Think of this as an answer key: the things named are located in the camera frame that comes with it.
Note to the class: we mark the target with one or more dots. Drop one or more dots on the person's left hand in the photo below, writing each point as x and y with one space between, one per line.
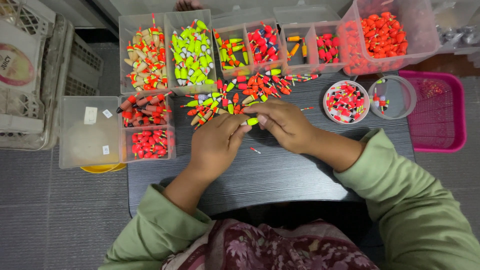
213 146

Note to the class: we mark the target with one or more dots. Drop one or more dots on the person's right hand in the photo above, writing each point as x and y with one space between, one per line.
287 125

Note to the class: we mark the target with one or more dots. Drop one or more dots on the yellow-green single fishing float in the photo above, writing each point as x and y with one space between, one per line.
251 121

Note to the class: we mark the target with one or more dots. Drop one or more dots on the tiny red green float stick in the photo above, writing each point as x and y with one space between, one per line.
306 108

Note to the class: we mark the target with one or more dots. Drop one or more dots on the tiny red white float stick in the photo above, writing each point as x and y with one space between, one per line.
255 150

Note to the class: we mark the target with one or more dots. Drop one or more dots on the round white bowl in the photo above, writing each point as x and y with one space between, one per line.
327 112

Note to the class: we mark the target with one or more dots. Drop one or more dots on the pile of mixed fishing floats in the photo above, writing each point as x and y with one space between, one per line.
255 88

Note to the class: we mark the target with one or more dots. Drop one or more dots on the heap of red oval floats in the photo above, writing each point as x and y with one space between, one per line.
152 144

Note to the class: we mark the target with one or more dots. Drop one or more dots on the heap of tiny red-black floats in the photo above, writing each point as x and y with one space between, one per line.
345 102

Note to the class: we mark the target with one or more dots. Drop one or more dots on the orange stick float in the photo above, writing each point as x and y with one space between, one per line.
293 38
304 50
294 48

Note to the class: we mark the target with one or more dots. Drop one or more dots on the heap of brown orange floats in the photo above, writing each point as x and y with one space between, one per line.
144 110

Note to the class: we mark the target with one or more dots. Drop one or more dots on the heap of red blue floats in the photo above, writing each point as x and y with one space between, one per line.
264 45

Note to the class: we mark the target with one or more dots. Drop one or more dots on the heap of small red floats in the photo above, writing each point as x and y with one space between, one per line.
327 47

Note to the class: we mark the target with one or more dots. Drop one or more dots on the heap of slim yellow orange floats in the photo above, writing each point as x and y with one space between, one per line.
231 52

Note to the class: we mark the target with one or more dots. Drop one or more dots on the small red white float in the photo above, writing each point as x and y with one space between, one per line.
383 104
375 98

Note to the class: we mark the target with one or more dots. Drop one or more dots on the heap of yellow-green white floats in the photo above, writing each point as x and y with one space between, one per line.
192 54

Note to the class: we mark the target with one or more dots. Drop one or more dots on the small yellow-green tipped float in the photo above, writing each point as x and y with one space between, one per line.
381 80

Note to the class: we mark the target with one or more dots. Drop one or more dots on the heap of tan orange floats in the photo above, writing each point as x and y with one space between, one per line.
148 60

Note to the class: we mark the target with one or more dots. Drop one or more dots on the clear two-compartment box with lid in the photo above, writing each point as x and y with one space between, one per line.
228 22
300 15

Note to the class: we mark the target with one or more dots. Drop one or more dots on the yellow plastic lid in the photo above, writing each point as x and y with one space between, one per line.
99 168

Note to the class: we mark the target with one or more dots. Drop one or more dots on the round clear plastic container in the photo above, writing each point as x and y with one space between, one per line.
401 97

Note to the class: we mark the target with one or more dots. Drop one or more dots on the clear box holding tan floats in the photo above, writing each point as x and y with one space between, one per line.
129 56

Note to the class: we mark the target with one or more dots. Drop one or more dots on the clear multi-compartment storage box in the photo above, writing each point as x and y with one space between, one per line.
88 131

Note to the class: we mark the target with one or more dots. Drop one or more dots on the heap of orange round floats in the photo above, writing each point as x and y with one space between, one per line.
378 37

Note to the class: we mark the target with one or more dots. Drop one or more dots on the clear box holding yellow-green floats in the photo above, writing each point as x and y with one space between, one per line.
170 26

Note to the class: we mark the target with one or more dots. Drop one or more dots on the pink plastic basket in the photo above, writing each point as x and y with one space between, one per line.
438 112

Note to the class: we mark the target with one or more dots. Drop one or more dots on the large clear plastic tub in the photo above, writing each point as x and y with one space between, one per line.
420 26

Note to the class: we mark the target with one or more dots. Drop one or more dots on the stack of white plastic crates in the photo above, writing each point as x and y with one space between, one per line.
33 75

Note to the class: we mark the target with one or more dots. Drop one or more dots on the clear bag of grey weights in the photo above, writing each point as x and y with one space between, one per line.
459 33

